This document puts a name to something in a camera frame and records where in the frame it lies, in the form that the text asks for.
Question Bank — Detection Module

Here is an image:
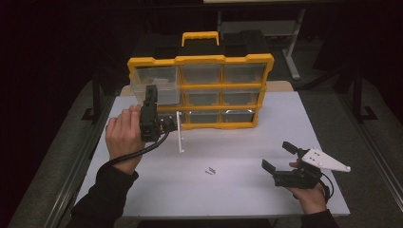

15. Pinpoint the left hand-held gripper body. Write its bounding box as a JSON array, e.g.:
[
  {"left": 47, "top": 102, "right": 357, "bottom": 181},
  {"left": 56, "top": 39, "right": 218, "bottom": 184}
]
[{"left": 139, "top": 101, "right": 185, "bottom": 154}]

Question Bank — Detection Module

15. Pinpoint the person's left hand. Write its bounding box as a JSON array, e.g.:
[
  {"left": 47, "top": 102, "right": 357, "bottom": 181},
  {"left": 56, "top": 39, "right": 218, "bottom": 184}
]
[{"left": 105, "top": 104, "right": 146, "bottom": 176}]

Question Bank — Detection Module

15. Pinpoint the white desk frame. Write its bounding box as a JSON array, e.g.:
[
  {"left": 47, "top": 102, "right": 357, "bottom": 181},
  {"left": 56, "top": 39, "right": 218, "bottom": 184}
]
[{"left": 217, "top": 9, "right": 307, "bottom": 81}]

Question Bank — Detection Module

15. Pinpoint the person's right hand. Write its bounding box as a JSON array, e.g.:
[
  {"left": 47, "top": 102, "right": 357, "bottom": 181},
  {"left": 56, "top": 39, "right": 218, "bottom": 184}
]
[{"left": 286, "top": 161, "right": 331, "bottom": 216}]

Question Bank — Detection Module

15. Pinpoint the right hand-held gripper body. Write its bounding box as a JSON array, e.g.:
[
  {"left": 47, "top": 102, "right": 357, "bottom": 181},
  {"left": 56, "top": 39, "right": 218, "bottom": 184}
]
[{"left": 274, "top": 147, "right": 352, "bottom": 190}]

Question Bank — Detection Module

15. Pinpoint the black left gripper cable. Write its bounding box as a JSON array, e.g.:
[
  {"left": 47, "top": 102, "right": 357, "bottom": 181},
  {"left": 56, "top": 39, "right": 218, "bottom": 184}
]
[{"left": 104, "top": 126, "right": 170, "bottom": 169}]

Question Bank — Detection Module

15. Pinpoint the grey metal rail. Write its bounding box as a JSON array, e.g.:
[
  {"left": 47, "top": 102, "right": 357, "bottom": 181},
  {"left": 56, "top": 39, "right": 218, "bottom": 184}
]
[
  {"left": 47, "top": 94, "right": 115, "bottom": 228},
  {"left": 336, "top": 91, "right": 403, "bottom": 203}
]

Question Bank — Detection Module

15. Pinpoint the clear plastic drawer bin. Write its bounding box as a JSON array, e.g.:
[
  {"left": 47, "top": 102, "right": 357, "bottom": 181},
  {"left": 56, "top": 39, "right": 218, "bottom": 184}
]
[{"left": 130, "top": 66, "right": 180, "bottom": 105}]

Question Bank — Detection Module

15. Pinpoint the grid of clear drawers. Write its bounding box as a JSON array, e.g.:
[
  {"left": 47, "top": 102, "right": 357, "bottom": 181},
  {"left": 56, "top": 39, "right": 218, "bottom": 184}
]
[{"left": 156, "top": 62, "right": 267, "bottom": 125}]

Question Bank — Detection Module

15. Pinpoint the black metal stand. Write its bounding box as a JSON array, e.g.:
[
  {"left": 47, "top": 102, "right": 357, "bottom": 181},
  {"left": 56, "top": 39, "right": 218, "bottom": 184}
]
[
  {"left": 351, "top": 67, "right": 378, "bottom": 123},
  {"left": 81, "top": 74, "right": 104, "bottom": 123}
]

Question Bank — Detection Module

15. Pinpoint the yellow drawer organizer cabinet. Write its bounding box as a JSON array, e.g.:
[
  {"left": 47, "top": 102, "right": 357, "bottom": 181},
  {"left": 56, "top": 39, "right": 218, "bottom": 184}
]
[{"left": 126, "top": 52, "right": 276, "bottom": 131}]

